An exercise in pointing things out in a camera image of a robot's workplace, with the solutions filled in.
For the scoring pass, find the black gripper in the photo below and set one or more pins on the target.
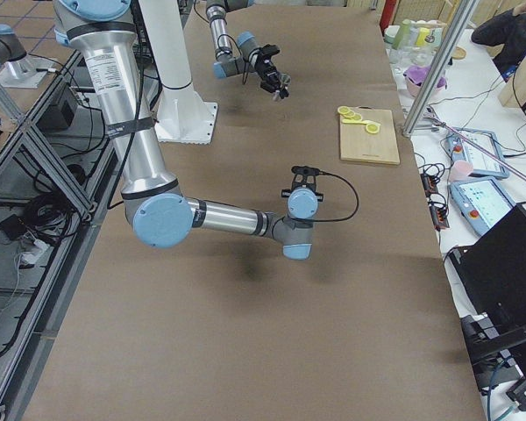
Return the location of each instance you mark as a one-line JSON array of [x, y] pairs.
[[269, 75]]

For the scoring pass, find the steel shaker cup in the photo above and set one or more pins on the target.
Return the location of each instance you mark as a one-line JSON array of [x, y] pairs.
[[285, 80]]

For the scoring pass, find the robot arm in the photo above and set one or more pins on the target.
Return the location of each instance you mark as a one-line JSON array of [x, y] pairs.
[[104, 32], [243, 55]]

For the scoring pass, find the green plastic cup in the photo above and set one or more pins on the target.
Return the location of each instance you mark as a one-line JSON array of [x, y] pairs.
[[402, 32]]

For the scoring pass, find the pink plastic cup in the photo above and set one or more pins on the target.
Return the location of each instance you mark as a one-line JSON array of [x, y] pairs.
[[460, 170]]

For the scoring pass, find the far lemon slice pair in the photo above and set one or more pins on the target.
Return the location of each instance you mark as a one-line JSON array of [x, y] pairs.
[[346, 111]]

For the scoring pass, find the yellow plastic knife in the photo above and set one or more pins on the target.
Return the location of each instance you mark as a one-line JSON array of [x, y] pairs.
[[349, 121]]

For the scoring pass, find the middle lemon slice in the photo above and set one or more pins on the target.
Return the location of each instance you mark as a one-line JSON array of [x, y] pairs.
[[356, 116]]

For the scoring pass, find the wooden cutting board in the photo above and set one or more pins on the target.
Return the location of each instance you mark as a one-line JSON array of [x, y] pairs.
[[356, 144]]

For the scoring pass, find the front lemon slice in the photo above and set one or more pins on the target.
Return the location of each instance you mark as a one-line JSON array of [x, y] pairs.
[[372, 128]]

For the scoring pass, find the pink bowl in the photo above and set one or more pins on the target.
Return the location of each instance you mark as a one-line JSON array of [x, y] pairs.
[[414, 90]]

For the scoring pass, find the purple cloth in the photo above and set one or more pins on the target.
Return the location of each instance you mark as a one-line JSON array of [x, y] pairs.
[[416, 75]]

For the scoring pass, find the blue teach pendant near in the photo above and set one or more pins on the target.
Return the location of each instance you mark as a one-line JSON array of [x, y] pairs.
[[482, 201]]

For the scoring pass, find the person in dark jacket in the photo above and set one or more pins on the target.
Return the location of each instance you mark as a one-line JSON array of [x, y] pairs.
[[508, 30]]

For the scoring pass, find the black monitor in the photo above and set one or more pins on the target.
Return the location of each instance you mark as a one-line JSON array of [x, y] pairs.
[[493, 272]]

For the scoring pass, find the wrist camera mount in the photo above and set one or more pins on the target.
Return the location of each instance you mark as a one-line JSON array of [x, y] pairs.
[[269, 51], [304, 177]]

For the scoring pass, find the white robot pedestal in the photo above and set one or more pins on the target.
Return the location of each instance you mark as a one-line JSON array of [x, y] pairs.
[[182, 116]]

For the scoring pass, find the aluminium frame post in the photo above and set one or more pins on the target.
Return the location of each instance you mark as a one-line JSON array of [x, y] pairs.
[[454, 30]]

